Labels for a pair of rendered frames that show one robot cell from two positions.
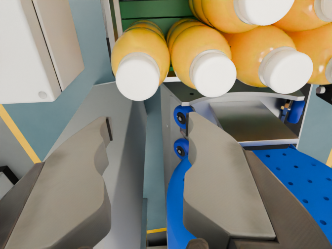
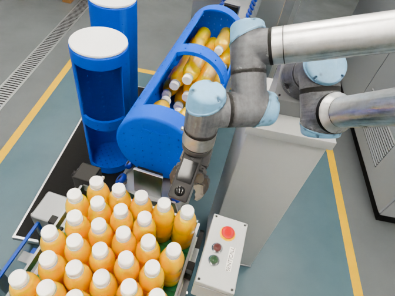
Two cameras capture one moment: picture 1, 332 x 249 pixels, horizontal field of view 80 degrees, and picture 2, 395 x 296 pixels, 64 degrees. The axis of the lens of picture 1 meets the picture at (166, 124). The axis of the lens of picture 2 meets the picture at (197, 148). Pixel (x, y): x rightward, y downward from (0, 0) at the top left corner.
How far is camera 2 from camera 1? 0.75 m
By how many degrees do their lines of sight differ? 10
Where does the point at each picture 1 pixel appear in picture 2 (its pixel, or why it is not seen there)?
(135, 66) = (186, 214)
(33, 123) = (328, 252)
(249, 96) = not seen: hidden behind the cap
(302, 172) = (134, 151)
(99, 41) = not seen: outside the picture
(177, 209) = not seen: hidden behind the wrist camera
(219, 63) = (162, 205)
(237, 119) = (152, 185)
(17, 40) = (213, 230)
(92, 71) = (245, 280)
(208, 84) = (166, 201)
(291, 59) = (141, 199)
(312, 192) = (136, 145)
